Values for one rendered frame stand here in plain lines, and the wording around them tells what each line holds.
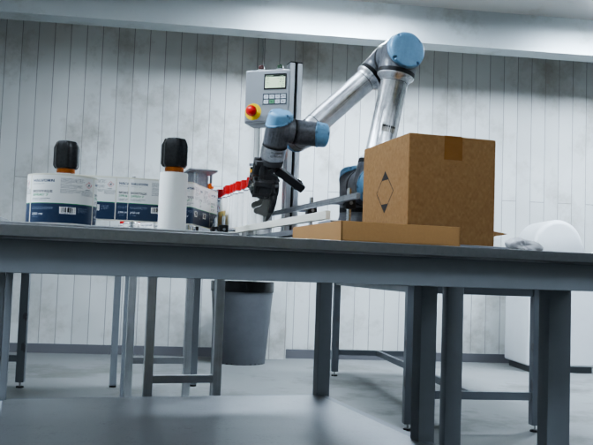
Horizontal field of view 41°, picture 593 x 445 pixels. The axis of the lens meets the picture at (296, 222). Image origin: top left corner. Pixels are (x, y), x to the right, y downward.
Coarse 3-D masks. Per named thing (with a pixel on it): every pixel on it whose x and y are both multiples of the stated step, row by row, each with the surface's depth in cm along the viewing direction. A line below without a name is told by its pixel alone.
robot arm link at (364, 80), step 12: (372, 60) 254; (360, 72) 255; (372, 72) 254; (348, 84) 254; (360, 84) 253; (372, 84) 255; (336, 96) 252; (348, 96) 252; (360, 96) 254; (324, 108) 251; (336, 108) 251; (348, 108) 253; (312, 120) 249; (324, 120) 250; (336, 120) 253; (288, 144) 251
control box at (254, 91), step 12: (252, 72) 279; (264, 72) 278; (276, 72) 276; (288, 72) 275; (252, 84) 278; (288, 84) 275; (252, 96) 278; (288, 96) 274; (264, 108) 277; (276, 108) 275; (288, 108) 274; (252, 120) 278; (264, 120) 276
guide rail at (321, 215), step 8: (296, 216) 206; (304, 216) 200; (312, 216) 194; (320, 216) 189; (328, 216) 186; (256, 224) 243; (264, 224) 235; (272, 224) 227; (280, 224) 220; (288, 224) 213; (240, 232) 265
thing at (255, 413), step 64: (0, 256) 134; (64, 256) 137; (128, 256) 140; (192, 256) 144; (256, 256) 148; (320, 256) 152; (384, 256) 156; (0, 320) 225; (320, 320) 360; (0, 384) 316; (320, 384) 358
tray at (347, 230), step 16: (320, 224) 163; (336, 224) 155; (352, 224) 153; (368, 224) 154; (384, 224) 155; (400, 224) 156; (352, 240) 153; (368, 240) 154; (384, 240) 155; (400, 240) 156; (416, 240) 157; (432, 240) 158; (448, 240) 160
